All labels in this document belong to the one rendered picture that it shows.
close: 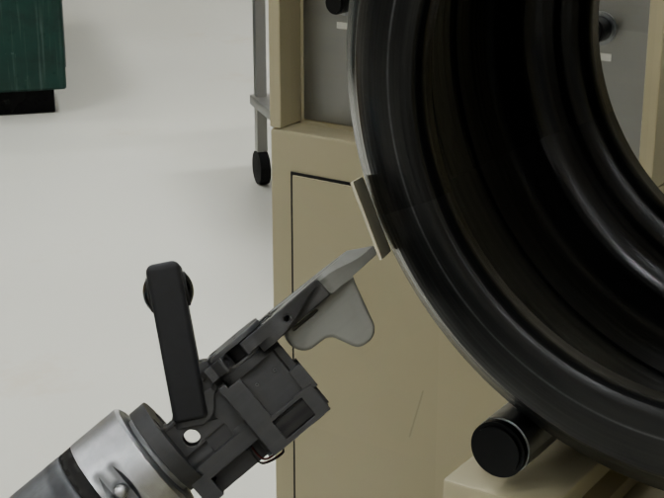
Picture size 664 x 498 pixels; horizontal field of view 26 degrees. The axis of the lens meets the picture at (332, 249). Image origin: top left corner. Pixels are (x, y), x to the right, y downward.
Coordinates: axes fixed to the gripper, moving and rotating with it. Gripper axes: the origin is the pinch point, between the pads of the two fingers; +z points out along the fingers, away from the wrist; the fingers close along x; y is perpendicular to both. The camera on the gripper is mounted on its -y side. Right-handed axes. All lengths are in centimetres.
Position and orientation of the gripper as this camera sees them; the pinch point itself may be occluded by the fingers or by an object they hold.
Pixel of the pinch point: (356, 252)
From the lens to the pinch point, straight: 104.6
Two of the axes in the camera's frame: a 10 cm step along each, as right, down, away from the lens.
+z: 7.7, -6.4, 0.7
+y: 6.4, 7.7, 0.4
